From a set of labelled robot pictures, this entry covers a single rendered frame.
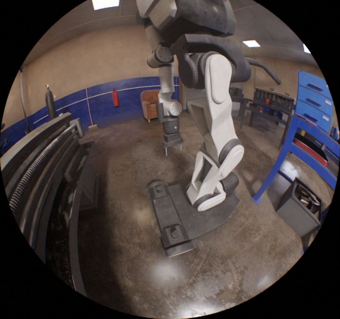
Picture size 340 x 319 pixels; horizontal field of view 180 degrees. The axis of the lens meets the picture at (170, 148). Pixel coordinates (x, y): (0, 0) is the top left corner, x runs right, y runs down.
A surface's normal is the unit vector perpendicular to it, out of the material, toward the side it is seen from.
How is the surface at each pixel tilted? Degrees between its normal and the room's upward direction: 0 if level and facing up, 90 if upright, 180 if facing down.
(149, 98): 98
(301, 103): 90
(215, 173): 66
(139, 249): 0
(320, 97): 90
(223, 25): 119
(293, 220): 90
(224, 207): 0
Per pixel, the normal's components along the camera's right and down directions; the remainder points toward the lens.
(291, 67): -0.92, 0.23
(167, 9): -0.83, 0.48
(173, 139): 0.49, 0.40
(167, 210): -0.03, -0.85
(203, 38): 0.30, 0.49
